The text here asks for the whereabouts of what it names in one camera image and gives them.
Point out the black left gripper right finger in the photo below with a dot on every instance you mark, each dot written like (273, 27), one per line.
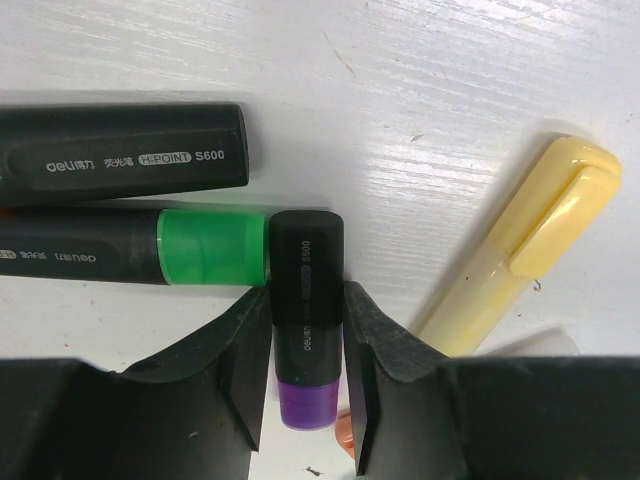
(418, 414)

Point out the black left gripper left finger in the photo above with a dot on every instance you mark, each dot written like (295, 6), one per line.
(191, 411)

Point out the black highlighter purple tip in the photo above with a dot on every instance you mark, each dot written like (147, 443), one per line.
(307, 289)

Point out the pastel orange highlighter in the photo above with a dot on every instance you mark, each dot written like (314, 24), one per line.
(344, 433)

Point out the black highlighter green cap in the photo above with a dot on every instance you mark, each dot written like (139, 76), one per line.
(135, 245)

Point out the pastel yellow highlighter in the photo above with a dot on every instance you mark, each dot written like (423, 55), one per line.
(565, 190)

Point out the black highlighter orange cap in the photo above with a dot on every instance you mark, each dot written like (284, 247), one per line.
(74, 153)

